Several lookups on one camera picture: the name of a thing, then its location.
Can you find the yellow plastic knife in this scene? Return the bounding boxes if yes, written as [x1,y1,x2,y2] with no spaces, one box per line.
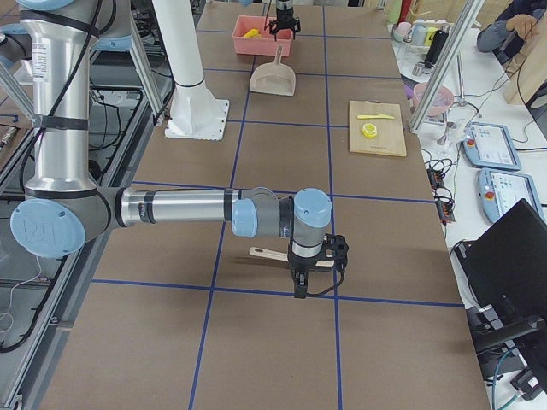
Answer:
[356,114,395,120]

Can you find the yellow lemon slices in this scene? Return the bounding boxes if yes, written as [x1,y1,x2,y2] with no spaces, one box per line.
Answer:
[362,123,378,138]

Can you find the pink plastic bin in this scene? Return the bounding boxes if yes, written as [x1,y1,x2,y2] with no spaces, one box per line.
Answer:
[232,15,293,57]

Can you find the white hand brush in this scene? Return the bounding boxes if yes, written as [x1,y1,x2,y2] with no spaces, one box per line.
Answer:
[249,247,334,267]

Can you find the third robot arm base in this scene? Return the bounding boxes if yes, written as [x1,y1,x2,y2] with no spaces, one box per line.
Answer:
[1,23,32,85]

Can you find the upper teach pendant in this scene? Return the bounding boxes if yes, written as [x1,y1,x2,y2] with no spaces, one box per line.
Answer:
[462,122,521,171]

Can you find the black bottle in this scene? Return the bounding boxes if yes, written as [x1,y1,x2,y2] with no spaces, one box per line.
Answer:
[424,29,449,68]

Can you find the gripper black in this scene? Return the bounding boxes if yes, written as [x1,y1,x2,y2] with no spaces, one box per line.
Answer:
[268,10,300,34]
[287,241,329,298]

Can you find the person in dark clothes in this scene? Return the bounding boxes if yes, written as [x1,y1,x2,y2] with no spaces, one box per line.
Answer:
[476,0,546,64]

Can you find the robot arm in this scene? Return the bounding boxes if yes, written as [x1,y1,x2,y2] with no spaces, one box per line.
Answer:
[264,0,301,37]
[10,1,347,298]

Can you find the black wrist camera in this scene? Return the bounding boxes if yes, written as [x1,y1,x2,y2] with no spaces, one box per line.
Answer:
[326,234,349,273]

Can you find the lower teach pendant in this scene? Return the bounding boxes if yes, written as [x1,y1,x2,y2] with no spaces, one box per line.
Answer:
[478,168,545,223]

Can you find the teach pendant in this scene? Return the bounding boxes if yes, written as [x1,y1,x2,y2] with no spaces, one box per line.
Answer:
[462,122,521,171]
[478,168,545,223]

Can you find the pink bowl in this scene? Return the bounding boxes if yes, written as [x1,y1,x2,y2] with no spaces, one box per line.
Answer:
[412,82,455,117]

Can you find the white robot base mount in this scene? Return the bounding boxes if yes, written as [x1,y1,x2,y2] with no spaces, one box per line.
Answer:
[153,0,229,141]

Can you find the yellow toy corn cob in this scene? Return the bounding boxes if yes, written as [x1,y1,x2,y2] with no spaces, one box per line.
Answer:
[243,28,262,38]

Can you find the beige dustpan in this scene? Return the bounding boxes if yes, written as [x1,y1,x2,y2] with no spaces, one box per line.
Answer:
[249,45,296,97]

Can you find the aluminium frame post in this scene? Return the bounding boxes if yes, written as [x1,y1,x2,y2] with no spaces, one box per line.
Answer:
[409,0,485,134]

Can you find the wooden cutting board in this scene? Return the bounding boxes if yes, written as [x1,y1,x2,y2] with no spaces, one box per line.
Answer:
[349,101,407,157]

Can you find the black laptop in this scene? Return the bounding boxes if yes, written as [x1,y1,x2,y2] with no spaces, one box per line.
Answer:
[460,197,547,317]

